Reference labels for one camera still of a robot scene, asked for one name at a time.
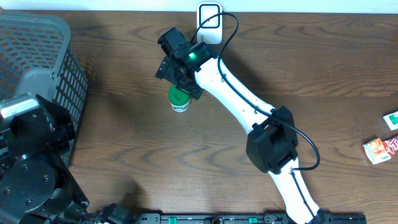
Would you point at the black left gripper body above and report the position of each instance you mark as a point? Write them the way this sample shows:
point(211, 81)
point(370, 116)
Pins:
point(51, 139)

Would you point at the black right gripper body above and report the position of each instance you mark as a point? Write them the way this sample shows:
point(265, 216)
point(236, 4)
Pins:
point(172, 74)

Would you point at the green lid jar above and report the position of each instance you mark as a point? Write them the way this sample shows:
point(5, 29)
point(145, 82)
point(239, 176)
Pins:
point(179, 100)

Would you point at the orange white tissue packet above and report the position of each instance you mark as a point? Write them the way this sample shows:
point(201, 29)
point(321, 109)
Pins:
point(376, 151)

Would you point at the white green medicine box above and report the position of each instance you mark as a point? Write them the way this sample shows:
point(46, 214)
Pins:
point(391, 120)

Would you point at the red snack packet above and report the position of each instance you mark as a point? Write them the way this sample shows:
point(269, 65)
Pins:
point(391, 145)

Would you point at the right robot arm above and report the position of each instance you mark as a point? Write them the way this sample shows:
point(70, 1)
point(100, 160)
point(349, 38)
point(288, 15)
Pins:
point(272, 136)

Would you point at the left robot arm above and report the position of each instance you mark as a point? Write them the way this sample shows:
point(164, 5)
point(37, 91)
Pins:
point(36, 185)

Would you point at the white barcode scanner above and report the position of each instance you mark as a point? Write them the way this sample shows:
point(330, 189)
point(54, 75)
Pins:
point(212, 31)

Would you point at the grey plastic mesh basket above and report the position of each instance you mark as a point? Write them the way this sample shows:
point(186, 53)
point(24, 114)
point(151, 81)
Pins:
point(37, 58)

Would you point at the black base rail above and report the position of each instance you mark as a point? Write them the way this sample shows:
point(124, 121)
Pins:
point(117, 214)

